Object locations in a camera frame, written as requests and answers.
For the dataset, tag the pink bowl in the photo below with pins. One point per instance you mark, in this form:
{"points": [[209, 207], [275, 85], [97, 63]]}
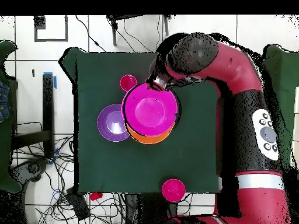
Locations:
{"points": [[149, 112]]}

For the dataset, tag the orange bowl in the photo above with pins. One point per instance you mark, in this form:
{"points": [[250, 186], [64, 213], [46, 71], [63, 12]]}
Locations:
{"points": [[149, 139]]}

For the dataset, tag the purple bowl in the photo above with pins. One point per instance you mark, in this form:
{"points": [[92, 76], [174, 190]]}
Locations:
{"points": [[109, 123]]}

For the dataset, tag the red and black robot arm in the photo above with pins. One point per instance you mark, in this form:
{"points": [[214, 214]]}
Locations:
{"points": [[245, 116]]}

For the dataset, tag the red cup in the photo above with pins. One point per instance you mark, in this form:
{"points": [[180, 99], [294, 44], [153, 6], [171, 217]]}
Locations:
{"points": [[127, 82]]}

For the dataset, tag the dark green tablecloth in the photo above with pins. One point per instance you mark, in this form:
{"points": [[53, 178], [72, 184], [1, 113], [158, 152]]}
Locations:
{"points": [[116, 163]]}

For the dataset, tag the blue tape strip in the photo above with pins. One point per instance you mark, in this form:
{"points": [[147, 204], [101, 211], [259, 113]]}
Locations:
{"points": [[55, 82]]}

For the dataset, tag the red bowl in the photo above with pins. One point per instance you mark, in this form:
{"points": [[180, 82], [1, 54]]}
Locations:
{"points": [[173, 190]]}

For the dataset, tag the small black tape strip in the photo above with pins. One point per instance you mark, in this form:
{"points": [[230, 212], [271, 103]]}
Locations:
{"points": [[33, 73]]}

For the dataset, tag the small red object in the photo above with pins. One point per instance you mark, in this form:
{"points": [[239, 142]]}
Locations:
{"points": [[95, 196]]}

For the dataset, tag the green cloth covered table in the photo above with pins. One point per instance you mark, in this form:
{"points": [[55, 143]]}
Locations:
{"points": [[4, 151], [287, 77]]}

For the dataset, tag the black power strip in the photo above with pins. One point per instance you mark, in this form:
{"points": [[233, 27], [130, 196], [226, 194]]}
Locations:
{"points": [[79, 207]]}

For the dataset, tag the black chair base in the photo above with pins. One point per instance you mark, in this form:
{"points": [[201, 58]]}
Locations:
{"points": [[32, 168]]}

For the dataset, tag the person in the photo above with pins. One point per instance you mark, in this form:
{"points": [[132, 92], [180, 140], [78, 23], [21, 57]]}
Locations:
{"points": [[4, 100]]}

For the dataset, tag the black table frame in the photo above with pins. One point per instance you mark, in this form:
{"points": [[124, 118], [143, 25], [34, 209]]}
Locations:
{"points": [[48, 105]]}

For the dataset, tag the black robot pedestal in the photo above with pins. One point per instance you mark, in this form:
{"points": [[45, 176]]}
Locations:
{"points": [[144, 210]]}

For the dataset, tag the black square frame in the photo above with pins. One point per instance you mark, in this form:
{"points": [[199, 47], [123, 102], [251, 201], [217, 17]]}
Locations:
{"points": [[39, 22]]}

